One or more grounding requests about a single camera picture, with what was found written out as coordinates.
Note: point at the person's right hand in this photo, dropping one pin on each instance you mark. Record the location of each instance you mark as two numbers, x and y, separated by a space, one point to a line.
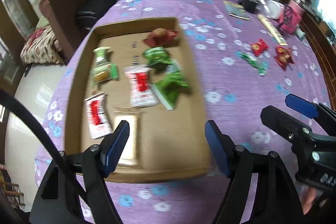
308 199

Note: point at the beige cracker packet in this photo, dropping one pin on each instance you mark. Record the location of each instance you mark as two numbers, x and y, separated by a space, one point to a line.
129 156

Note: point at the purple floral tablecloth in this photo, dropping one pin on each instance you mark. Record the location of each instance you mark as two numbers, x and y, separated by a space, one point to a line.
234 93

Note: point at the thin green candy packet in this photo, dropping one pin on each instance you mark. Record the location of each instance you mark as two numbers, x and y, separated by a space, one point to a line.
254 62

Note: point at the small red candy packet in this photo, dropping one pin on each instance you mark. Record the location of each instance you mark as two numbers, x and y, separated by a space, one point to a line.
259 47

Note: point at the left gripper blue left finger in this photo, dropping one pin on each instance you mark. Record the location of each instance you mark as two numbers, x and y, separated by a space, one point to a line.
112 147

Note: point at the red white snack packet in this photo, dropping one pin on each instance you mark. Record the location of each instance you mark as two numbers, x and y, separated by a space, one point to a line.
141 94

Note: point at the small green booklet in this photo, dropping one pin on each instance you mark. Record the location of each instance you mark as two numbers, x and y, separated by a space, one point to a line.
236 10

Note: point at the green pea snack bag two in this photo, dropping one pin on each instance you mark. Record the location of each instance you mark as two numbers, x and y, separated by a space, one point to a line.
170 87

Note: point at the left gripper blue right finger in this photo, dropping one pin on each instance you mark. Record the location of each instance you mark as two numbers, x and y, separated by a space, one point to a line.
214 139

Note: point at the floral blanket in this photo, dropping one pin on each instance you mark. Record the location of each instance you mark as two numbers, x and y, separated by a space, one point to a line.
42 47

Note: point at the black small gadget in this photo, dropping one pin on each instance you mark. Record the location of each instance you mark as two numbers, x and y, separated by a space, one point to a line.
249 5

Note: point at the brown cardboard tray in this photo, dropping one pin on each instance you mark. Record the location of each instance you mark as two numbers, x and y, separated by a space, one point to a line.
169 144

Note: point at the white round container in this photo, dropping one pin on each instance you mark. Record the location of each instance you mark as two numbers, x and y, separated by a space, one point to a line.
275 9

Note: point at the pink knitted bottle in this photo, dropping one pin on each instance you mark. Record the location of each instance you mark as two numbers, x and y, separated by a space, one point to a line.
291 16

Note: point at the dark red snack packet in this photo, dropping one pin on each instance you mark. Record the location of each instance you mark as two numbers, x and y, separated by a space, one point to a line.
283 57

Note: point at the green silver snack packet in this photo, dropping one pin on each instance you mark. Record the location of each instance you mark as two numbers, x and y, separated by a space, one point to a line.
103 73

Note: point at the cream lotion tube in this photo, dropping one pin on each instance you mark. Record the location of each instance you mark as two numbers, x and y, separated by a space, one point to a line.
272 30

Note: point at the green white candy packet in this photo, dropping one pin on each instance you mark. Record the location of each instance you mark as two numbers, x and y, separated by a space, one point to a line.
101 57

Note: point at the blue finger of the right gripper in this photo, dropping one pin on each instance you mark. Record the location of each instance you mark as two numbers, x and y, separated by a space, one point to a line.
283 124
302 106

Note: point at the brown armchair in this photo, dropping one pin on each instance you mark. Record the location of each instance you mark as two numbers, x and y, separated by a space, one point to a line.
61 16

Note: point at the green pea snack bag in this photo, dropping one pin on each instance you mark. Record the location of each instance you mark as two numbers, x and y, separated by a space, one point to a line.
157 58

